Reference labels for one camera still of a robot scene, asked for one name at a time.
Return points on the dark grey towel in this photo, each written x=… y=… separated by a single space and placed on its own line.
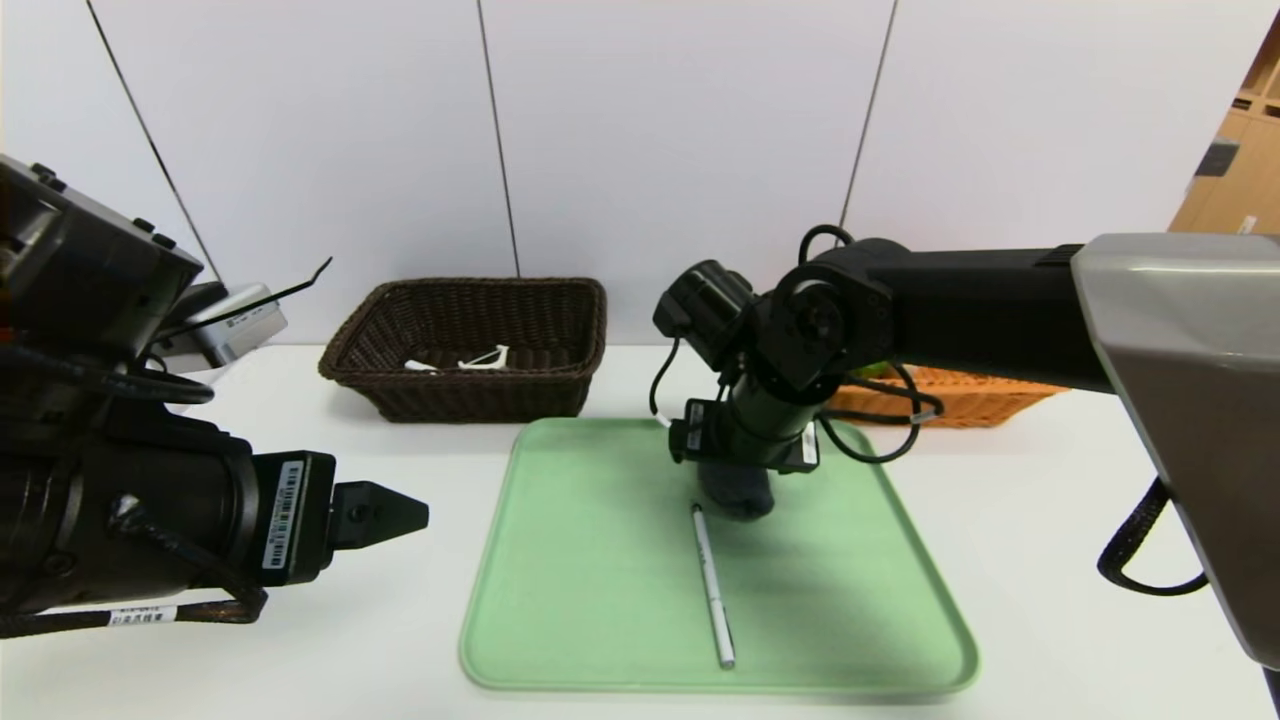
x=737 y=495

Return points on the thick white marker black cap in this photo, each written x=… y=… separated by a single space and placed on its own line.
x=417 y=366

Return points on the thin black zip tie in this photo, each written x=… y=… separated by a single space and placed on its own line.
x=250 y=303

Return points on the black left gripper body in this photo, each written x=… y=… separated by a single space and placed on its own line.
x=292 y=517

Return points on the orange wicker basket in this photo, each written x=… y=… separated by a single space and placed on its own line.
x=980 y=405

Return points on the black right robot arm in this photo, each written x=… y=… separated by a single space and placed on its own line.
x=1000 y=310

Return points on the light green plastic tray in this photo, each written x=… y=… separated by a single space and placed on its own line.
x=600 y=600

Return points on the dark brown wicker basket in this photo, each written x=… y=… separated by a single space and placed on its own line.
x=470 y=400

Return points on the slim white pen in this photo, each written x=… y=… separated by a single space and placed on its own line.
x=712 y=590

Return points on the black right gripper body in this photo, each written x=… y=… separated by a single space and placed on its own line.
x=745 y=447

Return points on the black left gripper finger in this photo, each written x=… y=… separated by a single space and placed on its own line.
x=380 y=515

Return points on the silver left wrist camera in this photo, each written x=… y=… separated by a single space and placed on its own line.
x=235 y=325

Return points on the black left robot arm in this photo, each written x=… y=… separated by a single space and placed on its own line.
x=120 y=520

